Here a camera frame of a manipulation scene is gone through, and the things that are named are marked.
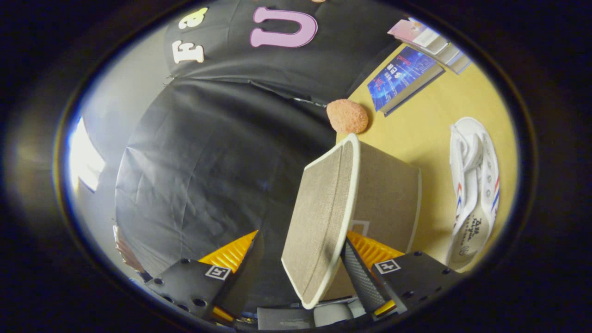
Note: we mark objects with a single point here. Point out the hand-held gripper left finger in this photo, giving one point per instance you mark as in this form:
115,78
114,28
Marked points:
236,291

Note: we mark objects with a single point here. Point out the orange fluffy ball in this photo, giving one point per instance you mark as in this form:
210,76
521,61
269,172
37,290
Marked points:
348,116

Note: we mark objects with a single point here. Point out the white canvas shoe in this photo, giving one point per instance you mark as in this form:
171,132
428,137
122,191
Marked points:
476,185

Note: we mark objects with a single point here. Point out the beige fabric storage box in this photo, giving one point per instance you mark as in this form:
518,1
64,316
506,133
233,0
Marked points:
323,208

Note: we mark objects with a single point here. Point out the pink cover book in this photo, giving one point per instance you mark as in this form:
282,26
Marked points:
414,32

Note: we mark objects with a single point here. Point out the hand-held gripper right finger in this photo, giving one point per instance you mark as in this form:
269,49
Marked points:
365,282

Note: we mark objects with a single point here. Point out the grey book with green tab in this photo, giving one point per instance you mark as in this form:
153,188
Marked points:
448,53

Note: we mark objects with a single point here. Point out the pale blue cover book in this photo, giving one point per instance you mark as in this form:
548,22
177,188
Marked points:
460,64

